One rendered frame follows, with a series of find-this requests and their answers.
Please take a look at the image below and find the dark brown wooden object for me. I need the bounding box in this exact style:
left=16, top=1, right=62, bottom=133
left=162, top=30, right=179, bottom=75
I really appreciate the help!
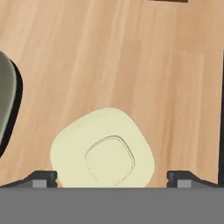
left=147, top=0, right=189, bottom=4

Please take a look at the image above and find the grey blender jug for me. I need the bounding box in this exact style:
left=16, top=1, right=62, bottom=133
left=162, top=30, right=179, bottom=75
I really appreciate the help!
left=0, top=51, right=24, bottom=158

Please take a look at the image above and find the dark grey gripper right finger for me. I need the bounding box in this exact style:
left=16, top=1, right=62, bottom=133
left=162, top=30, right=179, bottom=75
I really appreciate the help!
left=165, top=170, right=224, bottom=189

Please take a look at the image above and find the cream blender lid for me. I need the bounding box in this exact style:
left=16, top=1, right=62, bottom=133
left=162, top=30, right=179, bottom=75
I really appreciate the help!
left=49, top=107, right=156, bottom=188

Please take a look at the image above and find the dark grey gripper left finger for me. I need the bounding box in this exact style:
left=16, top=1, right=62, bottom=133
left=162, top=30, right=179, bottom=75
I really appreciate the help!
left=0, top=170, right=59, bottom=189

